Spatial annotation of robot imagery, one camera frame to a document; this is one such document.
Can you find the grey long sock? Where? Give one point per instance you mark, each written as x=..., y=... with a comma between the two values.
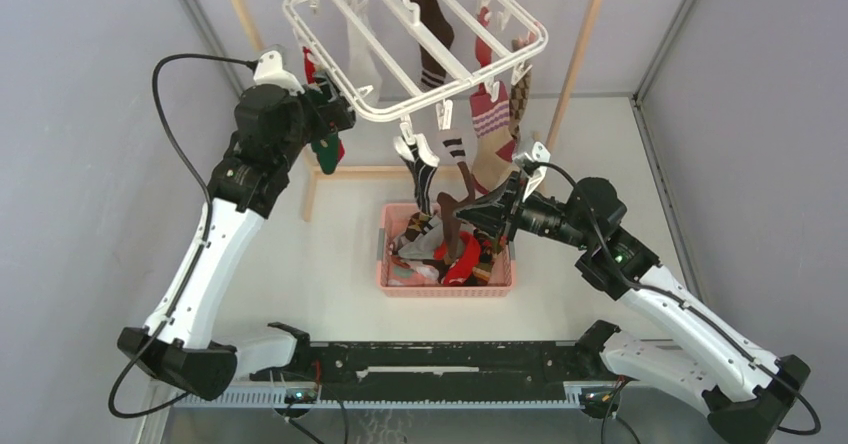
x=425, y=245

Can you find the pink plastic basket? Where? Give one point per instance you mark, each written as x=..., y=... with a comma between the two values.
x=401, y=223

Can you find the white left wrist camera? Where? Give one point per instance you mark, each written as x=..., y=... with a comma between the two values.
x=271, y=69

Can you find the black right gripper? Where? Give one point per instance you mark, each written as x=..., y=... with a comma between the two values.
x=493, y=214

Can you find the wooden hanger stand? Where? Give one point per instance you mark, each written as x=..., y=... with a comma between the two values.
x=470, y=49

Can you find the red black argyle sock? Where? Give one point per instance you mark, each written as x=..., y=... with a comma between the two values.
x=482, y=271

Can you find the pink patterned sock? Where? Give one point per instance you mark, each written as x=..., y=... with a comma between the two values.
x=412, y=273

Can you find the red white patterned sock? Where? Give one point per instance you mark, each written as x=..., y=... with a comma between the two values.
x=311, y=65

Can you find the white plastic clip hanger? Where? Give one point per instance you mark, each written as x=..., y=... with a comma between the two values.
x=412, y=55

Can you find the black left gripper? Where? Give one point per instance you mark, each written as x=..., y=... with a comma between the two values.
x=338, y=114

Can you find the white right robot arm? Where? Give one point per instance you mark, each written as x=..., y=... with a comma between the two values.
x=743, y=390

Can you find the maroon purple striped sock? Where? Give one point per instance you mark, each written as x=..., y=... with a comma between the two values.
x=490, y=115

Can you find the brown argyle sock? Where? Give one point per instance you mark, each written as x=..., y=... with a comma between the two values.
x=519, y=98

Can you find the plain red sock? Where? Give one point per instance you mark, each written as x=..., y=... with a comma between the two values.
x=462, y=268

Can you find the green dotted sock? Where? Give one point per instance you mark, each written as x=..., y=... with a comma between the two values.
x=329, y=149

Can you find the black white striped sock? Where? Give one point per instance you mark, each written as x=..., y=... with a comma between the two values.
x=422, y=163

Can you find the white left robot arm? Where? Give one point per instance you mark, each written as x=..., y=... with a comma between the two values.
x=175, y=344

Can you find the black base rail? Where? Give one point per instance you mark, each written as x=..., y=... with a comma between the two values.
x=441, y=372

